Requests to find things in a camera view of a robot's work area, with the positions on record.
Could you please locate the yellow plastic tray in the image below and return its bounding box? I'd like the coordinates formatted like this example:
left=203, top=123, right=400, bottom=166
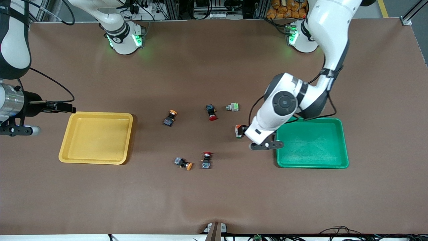
left=59, top=112, right=134, bottom=165

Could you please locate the aluminium profile post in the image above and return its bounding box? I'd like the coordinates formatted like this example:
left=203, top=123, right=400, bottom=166
left=400, top=0, right=428, bottom=26

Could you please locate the white power strip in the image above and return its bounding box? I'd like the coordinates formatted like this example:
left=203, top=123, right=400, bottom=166
left=193, top=11, right=229, bottom=19

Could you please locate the yellow push button silver block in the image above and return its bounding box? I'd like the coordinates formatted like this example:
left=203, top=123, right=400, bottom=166
left=174, top=157, right=193, bottom=171

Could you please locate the black cable bundle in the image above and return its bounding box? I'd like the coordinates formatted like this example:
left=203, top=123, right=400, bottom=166
left=129, top=0, right=169, bottom=20

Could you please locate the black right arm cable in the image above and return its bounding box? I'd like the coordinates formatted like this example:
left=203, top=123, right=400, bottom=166
left=10, top=0, right=76, bottom=103

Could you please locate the metal table clamp bracket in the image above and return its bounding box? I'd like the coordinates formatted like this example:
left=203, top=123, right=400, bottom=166
left=203, top=222, right=228, bottom=241

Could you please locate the brown table mat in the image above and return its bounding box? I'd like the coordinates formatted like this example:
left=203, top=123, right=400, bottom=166
left=0, top=18, right=428, bottom=235

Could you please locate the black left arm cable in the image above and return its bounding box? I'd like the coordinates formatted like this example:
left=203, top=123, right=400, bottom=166
left=248, top=65, right=337, bottom=125

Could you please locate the green plastic tray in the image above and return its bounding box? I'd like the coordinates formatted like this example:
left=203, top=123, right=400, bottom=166
left=276, top=117, right=349, bottom=169

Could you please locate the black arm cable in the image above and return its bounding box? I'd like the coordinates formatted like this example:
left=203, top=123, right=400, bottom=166
left=248, top=65, right=337, bottom=125
left=10, top=0, right=76, bottom=103

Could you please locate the tangle of black cables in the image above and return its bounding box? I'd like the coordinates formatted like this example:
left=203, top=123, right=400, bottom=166
left=318, top=226, right=428, bottom=241

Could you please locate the aluminium profile rack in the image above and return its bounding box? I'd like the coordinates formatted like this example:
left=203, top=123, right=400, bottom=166
left=167, top=0, right=268, bottom=19

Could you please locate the pile of orange packets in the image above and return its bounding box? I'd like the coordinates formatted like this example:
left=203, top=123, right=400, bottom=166
left=266, top=0, right=309, bottom=19

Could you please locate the yellow push button blue block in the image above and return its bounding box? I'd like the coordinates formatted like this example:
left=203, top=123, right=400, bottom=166
left=163, top=110, right=179, bottom=127

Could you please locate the aluminium profile frame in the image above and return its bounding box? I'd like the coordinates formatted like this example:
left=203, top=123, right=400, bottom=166
left=28, top=0, right=50, bottom=22

